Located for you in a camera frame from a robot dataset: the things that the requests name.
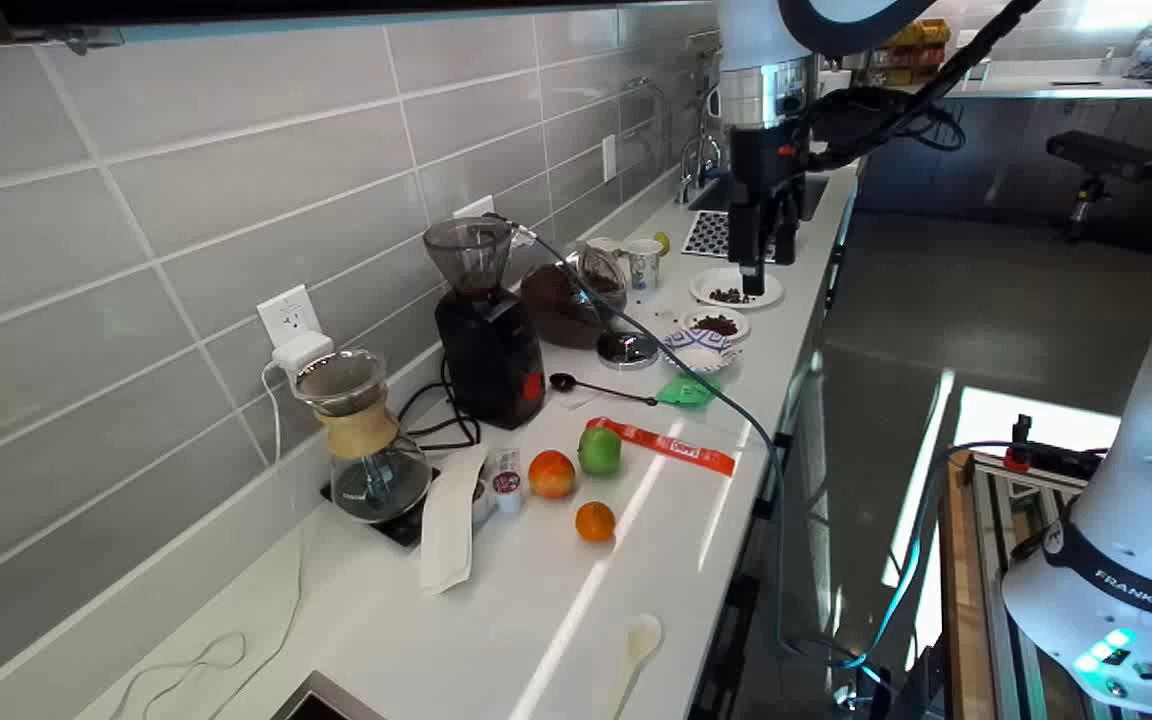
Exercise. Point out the wooden robot cart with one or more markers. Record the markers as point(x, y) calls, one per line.
point(970, 585)

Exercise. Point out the black coffee scale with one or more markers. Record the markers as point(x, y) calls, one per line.
point(402, 526)

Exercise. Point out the blue patterned paper bowl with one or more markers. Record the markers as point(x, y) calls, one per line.
point(703, 353)

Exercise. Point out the patterned paper cup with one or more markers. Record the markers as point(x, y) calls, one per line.
point(648, 264)

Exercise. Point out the small orange fruit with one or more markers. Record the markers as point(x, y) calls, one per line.
point(592, 523)

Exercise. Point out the orange stick packet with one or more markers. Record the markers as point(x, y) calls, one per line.
point(676, 445)

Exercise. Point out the green apple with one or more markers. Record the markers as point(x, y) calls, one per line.
point(603, 449)

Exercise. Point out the black coffee grinder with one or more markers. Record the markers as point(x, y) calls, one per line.
point(491, 353)

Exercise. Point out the green crumpled packet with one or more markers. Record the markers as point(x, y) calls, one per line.
point(687, 394)

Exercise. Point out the white plug adapter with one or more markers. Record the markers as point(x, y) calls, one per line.
point(298, 358)

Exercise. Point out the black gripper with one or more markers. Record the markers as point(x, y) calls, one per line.
point(763, 166)

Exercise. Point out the black camera on stand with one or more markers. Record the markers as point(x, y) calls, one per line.
point(1110, 152)

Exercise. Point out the small white paper plate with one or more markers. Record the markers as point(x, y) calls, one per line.
point(716, 324)

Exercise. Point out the reddish orange fruit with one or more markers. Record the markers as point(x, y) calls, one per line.
point(554, 472)

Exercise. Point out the white paper filter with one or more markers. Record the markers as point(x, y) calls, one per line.
point(449, 526)

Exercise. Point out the large white paper plate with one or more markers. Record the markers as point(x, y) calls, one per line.
point(737, 289)

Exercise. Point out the glass pour-over carafe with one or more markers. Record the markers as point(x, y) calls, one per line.
point(364, 455)

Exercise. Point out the white plastic spoon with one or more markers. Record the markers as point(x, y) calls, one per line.
point(639, 642)

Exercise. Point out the black white checkerboard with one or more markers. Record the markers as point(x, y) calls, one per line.
point(710, 233)

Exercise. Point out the white wall outlet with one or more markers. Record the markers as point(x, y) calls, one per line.
point(287, 312)

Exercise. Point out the small white pod cup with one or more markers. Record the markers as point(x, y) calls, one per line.
point(505, 487)

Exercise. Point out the glass jar with coffee beans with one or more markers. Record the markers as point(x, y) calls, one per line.
point(560, 307)

